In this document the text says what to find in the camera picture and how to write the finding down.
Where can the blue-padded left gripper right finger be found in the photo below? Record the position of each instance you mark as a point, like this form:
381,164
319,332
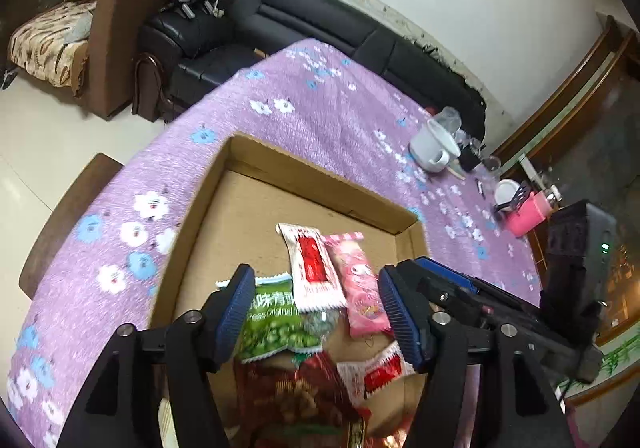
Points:
409,315

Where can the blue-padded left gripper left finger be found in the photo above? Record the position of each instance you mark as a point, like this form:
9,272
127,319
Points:
232,312

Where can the pink snack packet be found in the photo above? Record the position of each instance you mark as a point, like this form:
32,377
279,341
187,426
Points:
364,308

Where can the green pea snack packet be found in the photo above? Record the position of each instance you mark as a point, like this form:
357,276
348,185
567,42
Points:
273,323

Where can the white red snack packet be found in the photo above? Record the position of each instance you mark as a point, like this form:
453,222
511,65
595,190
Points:
316,286

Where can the dark red sausage snack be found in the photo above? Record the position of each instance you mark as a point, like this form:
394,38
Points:
305,407

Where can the cardboard box tray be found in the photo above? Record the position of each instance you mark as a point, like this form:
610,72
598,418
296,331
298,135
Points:
261,211

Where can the pink sleeved bottle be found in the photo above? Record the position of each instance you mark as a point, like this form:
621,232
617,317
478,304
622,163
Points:
535,209

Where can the small round mirror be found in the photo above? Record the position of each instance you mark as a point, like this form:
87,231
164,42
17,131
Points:
509,195

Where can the black small cup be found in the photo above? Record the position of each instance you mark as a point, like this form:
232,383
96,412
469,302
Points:
469,158

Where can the white ceramic mug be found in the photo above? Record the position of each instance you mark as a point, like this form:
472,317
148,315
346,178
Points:
433,147

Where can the clear glass jar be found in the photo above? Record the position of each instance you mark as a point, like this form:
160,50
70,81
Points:
449,118

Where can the purple floral tablecloth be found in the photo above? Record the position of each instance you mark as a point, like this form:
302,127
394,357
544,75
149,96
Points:
309,99

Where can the black leather sofa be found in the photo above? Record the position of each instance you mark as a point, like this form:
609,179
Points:
185,51

